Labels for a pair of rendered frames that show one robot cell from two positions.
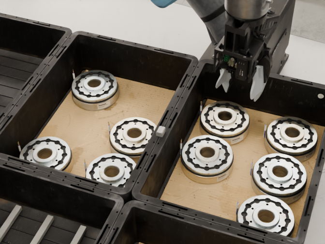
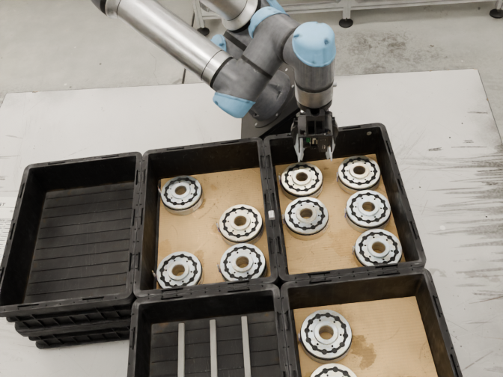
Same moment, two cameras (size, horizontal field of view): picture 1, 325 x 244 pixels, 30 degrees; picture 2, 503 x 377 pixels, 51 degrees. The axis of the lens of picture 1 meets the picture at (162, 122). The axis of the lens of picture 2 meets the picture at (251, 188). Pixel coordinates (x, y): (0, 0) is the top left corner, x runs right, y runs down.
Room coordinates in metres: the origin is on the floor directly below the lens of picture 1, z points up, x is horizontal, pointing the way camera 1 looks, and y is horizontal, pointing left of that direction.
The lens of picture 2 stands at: (0.19, 0.24, 1.89)
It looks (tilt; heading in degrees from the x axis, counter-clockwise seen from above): 53 degrees down; 342
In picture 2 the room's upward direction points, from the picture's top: 9 degrees counter-clockwise
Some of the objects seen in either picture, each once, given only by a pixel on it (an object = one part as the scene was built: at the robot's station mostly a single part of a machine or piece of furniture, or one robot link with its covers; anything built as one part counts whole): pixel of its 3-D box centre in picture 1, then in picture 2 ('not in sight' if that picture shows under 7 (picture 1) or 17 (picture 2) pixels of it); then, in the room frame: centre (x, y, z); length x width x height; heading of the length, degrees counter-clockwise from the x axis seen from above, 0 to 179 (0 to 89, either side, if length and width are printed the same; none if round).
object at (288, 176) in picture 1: (279, 172); (368, 206); (0.74, -0.22, 0.86); 0.05 x 0.05 x 0.01
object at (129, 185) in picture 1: (98, 105); (204, 212); (0.88, 0.13, 0.92); 0.40 x 0.30 x 0.02; 158
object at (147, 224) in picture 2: (100, 123); (208, 224); (0.88, 0.13, 0.87); 0.40 x 0.30 x 0.11; 158
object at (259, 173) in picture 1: (279, 174); (368, 208); (0.74, -0.22, 0.86); 0.10 x 0.10 x 0.01
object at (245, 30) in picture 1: (242, 40); (314, 120); (0.86, -0.15, 1.09); 0.09 x 0.08 x 0.12; 152
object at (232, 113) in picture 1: (225, 116); (302, 177); (0.89, -0.13, 0.86); 0.05 x 0.05 x 0.01
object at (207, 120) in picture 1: (224, 118); (302, 178); (0.89, -0.13, 0.86); 0.10 x 0.10 x 0.01
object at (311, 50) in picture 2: not in sight; (313, 56); (0.87, -0.15, 1.25); 0.09 x 0.08 x 0.11; 12
